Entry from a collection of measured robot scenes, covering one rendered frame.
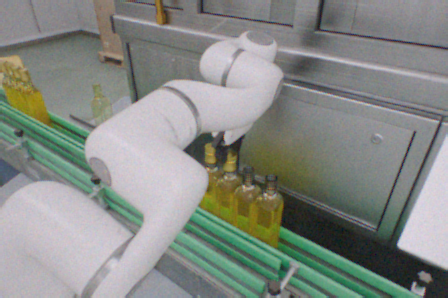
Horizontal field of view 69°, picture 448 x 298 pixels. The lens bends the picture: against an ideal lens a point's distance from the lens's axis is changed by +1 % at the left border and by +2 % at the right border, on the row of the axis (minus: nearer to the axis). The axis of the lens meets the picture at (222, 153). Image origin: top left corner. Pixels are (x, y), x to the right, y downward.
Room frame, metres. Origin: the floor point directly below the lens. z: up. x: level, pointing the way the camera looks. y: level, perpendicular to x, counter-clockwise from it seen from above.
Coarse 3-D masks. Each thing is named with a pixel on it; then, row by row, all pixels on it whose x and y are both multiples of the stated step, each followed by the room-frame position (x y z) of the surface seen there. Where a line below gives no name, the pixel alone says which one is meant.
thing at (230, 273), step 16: (0, 128) 1.18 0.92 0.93; (32, 144) 1.01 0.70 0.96; (48, 160) 0.97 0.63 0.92; (64, 176) 0.91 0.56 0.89; (80, 176) 0.84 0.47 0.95; (112, 192) 0.74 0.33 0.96; (128, 208) 0.70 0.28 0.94; (176, 240) 0.59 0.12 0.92; (192, 240) 0.55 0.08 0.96; (192, 256) 0.55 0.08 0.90; (208, 256) 0.52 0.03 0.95; (224, 272) 0.49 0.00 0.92; (240, 272) 0.46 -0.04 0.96; (240, 288) 0.46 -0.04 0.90; (256, 288) 0.43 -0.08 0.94
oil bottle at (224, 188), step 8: (216, 184) 0.64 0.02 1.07; (224, 184) 0.63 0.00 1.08; (232, 184) 0.62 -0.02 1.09; (216, 192) 0.64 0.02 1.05; (224, 192) 0.62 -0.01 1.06; (232, 192) 0.62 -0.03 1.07; (216, 200) 0.64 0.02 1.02; (224, 200) 0.62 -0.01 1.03; (232, 200) 0.61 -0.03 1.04; (216, 208) 0.64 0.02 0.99; (224, 208) 0.62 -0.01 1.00; (232, 208) 0.61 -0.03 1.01; (216, 216) 0.64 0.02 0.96; (224, 216) 0.62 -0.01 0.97; (232, 216) 0.61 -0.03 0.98; (232, 224) 0.61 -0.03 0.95
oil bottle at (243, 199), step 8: (240, 184) 0.62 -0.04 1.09; (256, 184) 0.62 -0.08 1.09; (240, 192) 0.60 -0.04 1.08; (248, 192) 0.59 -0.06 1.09; (256, 192) 0.60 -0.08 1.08; (240, 200) 0.59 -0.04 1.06; (248, 200) 0.58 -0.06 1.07; (240, 208) 0.59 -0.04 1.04; (248, 208) 0.58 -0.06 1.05; (240, 216) 0.59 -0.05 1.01; (248, 216) 0.58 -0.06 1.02; (240, 224) 0.59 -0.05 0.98; (248, 224) 0.58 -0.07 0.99; (248, 232) 0.58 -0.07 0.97
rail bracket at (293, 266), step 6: (294, 264) 0.48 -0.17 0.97; (288, 270) 0.47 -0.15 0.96; (294, 270) 0.47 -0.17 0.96; (288, 276) 0.45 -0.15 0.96; (270, 282) 0.40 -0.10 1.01; (276, 282) 0.40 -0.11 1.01; (282, 282) 0.44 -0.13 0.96; (270, 288) 0.39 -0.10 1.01; (276, 288) 0.39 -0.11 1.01; (282, 288) 0.42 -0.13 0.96; (270, 294) 0.39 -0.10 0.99; (276, 294) 0.39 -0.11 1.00
